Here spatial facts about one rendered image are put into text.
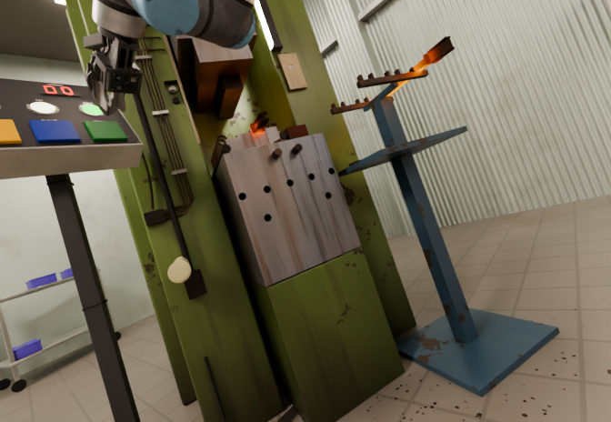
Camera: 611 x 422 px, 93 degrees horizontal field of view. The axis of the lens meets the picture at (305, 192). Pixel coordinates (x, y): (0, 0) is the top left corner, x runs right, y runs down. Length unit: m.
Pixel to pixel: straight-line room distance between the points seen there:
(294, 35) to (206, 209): 0.91
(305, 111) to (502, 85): 2.34
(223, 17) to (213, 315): 0.91
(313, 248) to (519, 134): 2.65
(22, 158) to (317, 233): 0.78
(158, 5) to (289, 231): 0.69
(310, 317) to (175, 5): 0.88
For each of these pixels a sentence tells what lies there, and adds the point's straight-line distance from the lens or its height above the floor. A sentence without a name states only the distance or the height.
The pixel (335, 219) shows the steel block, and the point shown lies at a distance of 1.05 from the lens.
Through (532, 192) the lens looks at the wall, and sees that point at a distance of 3.38.
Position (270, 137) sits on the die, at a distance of 1.10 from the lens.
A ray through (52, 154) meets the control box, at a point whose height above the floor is 0.95.
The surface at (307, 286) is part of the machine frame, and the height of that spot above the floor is 0.42.
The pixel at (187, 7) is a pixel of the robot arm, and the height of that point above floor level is 1.04.
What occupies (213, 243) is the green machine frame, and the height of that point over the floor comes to 0.65.
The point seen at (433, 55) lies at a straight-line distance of 1.20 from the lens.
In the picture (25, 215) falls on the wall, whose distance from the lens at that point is 4.71.
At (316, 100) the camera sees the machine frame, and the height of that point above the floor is 1.12.
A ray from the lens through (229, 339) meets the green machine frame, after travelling 1.18.
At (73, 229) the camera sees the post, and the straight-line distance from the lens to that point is 0.93.
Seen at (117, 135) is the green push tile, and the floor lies 0.99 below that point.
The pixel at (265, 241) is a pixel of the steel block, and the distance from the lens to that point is 0.96.
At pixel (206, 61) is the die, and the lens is 1.19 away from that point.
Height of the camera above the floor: 0.65
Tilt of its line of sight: 4 degrees up
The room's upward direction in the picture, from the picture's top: 19 degrees counter-clockwise
